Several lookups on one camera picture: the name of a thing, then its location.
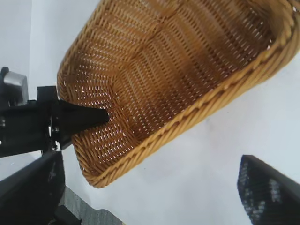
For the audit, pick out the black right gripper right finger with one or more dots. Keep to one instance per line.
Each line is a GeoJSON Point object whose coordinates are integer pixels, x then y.
{"type": "Point", "coordinates": [272, 197]}

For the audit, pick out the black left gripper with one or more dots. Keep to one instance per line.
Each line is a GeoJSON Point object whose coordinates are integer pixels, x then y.
{"type": "Point", "coordinates": [23, 131]}

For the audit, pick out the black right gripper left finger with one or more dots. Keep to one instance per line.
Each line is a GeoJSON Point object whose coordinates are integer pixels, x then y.
{"type": "Point", "coordinates": [30, 194]}

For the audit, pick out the brown woven wicker basket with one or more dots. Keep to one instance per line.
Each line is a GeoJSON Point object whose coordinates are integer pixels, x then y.
{"type": "Point", "coordinates": [164, 70]}

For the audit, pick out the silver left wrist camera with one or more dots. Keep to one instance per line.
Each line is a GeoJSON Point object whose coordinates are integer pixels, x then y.
{"type": "Point", "coordinates": [16, 82]}

